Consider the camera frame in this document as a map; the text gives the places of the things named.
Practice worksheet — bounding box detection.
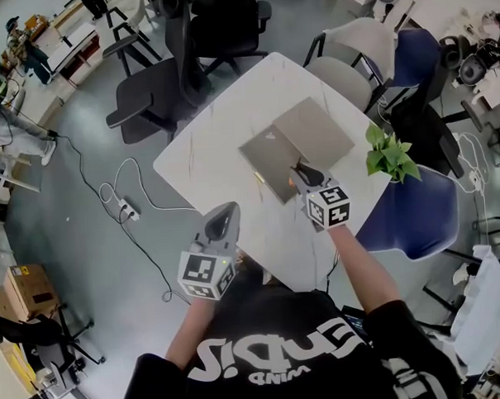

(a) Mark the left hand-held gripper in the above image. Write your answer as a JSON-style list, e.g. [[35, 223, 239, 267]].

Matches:
[[174, 202, 244, 302]]

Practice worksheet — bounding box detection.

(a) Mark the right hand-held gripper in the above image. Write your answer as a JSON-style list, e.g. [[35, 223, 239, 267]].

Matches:
[[288, 158, 352, 235]]

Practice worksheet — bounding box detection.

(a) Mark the grey folder board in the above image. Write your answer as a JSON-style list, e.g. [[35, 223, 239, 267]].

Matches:
[[236, 94, 359, 207]]

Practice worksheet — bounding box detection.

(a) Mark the person's right forearm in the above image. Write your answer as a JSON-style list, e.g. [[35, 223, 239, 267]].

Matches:
[[326, 223, 406, 316]]

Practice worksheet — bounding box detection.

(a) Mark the person's left forearm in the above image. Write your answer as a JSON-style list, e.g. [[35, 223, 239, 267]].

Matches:
[[162, 295, 227, 372]]

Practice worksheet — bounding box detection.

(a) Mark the cardboard box yellow label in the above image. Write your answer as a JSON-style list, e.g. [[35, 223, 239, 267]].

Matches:
[[4, 263, 63, 322]]

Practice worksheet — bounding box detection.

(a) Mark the plain cardboard box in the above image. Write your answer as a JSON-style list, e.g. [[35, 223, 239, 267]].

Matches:
[[0, 283, 21, 327]]

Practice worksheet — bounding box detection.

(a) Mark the green potted plant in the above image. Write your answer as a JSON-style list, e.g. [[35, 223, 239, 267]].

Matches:
[[364, 120, 423, 185]]

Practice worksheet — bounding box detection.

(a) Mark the person's black printed shirt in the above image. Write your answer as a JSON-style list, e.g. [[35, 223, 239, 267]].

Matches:
[[112, 263, 466, 399]]

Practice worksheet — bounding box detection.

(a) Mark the blue swivel chair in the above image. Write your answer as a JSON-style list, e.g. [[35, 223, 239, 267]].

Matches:
[[353, 163, 463, 266]]

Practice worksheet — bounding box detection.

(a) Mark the black office chair round headrest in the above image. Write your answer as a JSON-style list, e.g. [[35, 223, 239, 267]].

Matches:
[[385, 34, 488, 182]]

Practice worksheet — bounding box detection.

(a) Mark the grey seat office chair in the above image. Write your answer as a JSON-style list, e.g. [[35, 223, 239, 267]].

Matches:
[[0, 300, 109, 399]]

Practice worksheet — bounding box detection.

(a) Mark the white office desk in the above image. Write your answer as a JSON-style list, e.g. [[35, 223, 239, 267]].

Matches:
[[406, 0, 500, 114]]

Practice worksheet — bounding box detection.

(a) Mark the white low bench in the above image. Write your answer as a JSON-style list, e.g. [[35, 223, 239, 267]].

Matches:
[[45, 21, 105, 89]]

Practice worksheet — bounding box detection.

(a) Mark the white power strip with cable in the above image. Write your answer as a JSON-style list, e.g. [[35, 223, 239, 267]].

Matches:
[[97, 154, 198, 215]]

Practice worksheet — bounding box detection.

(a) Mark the grey chair black frame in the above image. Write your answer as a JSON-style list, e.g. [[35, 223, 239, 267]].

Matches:
[[301, 16, 400, 117]]

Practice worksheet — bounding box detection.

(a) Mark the black floor cable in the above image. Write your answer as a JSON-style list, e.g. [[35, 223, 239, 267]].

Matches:
[[48, 125, 190, 311]]

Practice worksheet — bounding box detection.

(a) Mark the blue chair black frame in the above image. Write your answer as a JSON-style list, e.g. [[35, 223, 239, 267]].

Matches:
[[374, 26, 446, 107]]

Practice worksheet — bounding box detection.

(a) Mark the white floor cable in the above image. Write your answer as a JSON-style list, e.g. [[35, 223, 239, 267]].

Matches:
[[453, 130, 495, 245]]

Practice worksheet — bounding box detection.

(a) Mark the black frame armchair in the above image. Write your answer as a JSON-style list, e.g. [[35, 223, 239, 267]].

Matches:
[[99, 3, 164, 80]]

